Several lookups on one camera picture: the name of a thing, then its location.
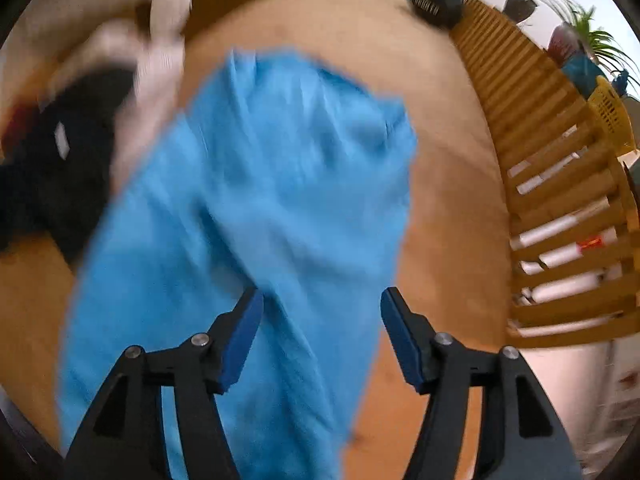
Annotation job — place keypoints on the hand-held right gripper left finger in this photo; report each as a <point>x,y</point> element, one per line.
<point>245,340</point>

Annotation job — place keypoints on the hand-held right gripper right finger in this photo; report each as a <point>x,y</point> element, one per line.
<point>400,340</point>

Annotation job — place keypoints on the blue striped zip jacket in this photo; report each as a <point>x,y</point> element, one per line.
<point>275,185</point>

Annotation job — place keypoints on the small red packet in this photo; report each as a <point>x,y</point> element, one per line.
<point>590,244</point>

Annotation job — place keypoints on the black garment with white tag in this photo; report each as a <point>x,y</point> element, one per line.
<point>65,185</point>

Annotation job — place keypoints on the wooden slatted fence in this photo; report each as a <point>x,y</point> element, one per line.
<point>540,135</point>

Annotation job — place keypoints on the white fleece garment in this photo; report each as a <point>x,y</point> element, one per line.
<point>150,85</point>

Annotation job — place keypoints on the yellow plastic basket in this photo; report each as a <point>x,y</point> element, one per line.
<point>612,115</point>

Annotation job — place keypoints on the blue bag on railing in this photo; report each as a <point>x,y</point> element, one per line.
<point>580,75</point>

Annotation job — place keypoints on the green plant in red pot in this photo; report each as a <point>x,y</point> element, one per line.
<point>562,42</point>

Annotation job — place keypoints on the dark ceramic vase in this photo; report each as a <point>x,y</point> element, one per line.
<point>519,5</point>

